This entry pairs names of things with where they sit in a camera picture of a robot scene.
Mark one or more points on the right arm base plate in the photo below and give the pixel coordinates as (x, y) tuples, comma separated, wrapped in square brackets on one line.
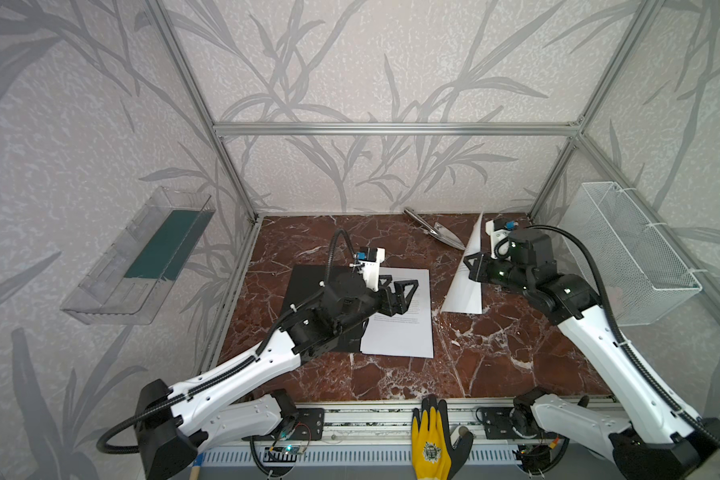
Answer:
[(505, 423)]

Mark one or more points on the green circuit board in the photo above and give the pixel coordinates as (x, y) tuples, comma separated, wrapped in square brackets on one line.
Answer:
[(286, 453)]

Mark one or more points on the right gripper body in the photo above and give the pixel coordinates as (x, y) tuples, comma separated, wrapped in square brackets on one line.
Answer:
[(479, 267)]

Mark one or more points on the blank-side paper sheet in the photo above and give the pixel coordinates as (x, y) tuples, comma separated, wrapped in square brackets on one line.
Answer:
[(407, 335)]

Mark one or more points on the white wire mesh basket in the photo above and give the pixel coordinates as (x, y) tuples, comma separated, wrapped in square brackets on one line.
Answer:
[(644, 276)]

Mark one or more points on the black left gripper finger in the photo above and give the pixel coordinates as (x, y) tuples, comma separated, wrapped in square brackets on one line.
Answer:
[(385, 282), (404, 291)]

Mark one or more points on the silver metal trowel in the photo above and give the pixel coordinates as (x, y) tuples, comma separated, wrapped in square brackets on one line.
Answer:
[(436, 230)]

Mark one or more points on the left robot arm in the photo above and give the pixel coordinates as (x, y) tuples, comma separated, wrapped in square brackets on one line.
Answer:
[(180, 421)]

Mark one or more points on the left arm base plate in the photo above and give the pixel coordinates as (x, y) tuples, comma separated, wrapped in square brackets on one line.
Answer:
[(309, 425)]

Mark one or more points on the aluminium frame post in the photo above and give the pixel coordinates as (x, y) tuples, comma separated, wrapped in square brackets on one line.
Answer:
[(163, 25)]

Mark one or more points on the blue trowel wooden handle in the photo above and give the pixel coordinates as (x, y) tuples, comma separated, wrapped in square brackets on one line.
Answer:
[(196, 467)]

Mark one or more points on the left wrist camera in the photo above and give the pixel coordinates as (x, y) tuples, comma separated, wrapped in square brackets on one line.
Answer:
[(367, 262)]

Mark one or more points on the clear plastic wall tray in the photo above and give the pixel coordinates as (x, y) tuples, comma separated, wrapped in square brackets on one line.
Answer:
[(134, 276)]

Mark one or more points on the black file folder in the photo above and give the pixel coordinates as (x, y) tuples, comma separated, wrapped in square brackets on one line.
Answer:
[(321, 311)]

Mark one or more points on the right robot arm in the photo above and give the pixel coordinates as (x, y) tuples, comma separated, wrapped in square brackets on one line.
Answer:
[(660, 435)]

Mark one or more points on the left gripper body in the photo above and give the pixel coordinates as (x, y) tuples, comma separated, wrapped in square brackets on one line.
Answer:
[(384, 297)]

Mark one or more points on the yellow black work glove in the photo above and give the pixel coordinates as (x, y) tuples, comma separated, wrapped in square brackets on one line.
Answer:
[(436, 452)]

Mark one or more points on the printed paper sheet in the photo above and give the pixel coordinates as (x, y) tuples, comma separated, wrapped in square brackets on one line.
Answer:
[(465, 295)]

